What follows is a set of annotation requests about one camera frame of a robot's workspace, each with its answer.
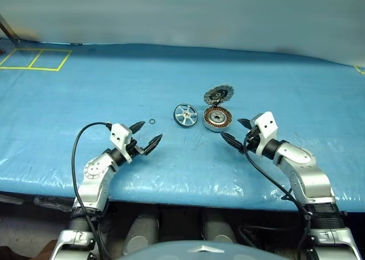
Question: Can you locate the grey rounded cylinder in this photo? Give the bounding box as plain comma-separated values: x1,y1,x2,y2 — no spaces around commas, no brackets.
123,214,160,257
202,214,238,243

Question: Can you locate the slanted metal post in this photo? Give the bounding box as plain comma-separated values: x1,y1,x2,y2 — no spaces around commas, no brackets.
0,14,21,44

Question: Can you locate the grey flat bar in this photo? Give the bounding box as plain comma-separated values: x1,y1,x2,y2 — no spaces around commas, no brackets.
0,193,24,205

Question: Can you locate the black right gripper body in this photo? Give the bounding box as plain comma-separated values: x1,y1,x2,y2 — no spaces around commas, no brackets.
243,127,261,156

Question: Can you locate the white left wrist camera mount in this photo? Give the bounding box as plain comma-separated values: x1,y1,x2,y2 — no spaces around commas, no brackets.
109,123,133,164

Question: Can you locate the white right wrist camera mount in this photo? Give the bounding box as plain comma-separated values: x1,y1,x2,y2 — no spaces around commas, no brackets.
250,111,279,157

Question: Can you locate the dark brown object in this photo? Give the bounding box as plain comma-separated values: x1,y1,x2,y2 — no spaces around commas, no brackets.
0,238,59,260

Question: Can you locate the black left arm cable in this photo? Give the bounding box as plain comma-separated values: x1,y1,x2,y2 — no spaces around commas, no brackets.
71,121,113,260

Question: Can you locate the grey-blue robot torso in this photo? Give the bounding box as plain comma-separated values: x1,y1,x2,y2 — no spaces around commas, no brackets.
118,240,290,260

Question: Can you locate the copper wound motor stator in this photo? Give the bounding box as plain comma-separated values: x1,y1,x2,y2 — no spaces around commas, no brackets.
202,106,234,133

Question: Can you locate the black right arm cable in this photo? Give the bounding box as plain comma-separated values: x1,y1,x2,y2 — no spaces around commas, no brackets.
243,134,313,260

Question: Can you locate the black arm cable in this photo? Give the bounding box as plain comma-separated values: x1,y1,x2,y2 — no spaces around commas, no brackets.
71,121,113,260
243,134,313,260

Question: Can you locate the silver spoked motor rotor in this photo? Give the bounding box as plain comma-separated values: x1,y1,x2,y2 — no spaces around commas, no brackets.
173,103,198,128

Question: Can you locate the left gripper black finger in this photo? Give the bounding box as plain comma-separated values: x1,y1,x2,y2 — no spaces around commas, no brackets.
141,133,164,156
128,121,146,135

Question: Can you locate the blue plastic table cover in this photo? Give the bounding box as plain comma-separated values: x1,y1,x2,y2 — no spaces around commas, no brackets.
0,37,365,213

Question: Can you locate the grey finned rotor disc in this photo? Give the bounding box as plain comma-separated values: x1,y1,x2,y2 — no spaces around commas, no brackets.
203,84,235,105

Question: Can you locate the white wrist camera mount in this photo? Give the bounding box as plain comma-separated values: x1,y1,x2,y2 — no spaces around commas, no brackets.
250,111,279,157
109,123,133,164

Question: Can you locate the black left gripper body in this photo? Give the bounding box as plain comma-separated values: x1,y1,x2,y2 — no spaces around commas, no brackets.
127,138,147,158

